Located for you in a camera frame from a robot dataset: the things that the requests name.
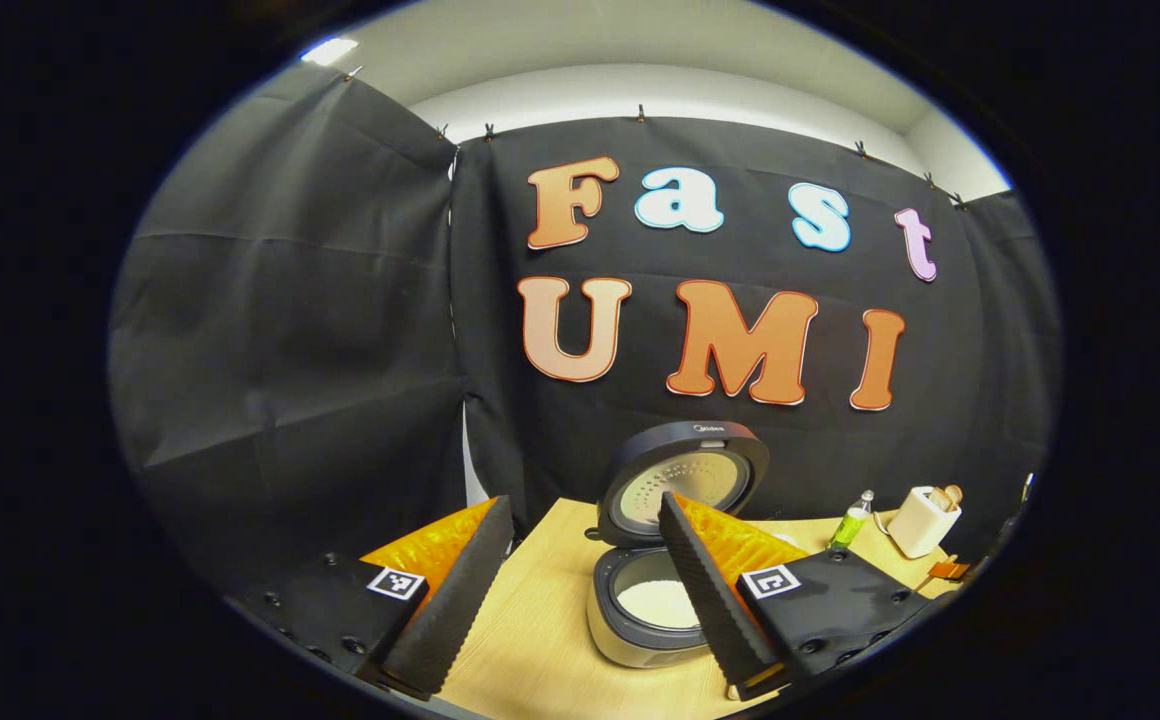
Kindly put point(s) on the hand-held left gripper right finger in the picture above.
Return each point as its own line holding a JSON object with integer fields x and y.
{"x": 715, "y": 600}

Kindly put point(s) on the ceiling light panel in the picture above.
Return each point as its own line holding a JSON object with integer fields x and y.
{"x": 328, "y": 51}

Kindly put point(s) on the toasted bread slice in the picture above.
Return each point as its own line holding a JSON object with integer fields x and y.
{"x": 938, "y": 499}
{"x": 954, "y": 493}

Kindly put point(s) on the white toaster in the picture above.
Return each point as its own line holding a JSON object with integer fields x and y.
{"x": 915, "y": 530}

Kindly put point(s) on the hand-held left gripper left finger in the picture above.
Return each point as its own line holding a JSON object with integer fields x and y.
{"x": 450, "y": 610}

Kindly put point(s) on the black and silver rice cooker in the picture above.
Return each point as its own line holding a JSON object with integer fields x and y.
{"x": 640, "y": 470}

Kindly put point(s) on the black backdrop cloth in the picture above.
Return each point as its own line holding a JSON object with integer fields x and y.
{"x": 290, "y": 330}

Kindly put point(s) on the green drink bottle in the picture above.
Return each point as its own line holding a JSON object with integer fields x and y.
{"x": 848, "y": 528}

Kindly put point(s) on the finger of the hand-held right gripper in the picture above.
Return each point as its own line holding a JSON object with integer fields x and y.
{"x": 950, "y": 572}

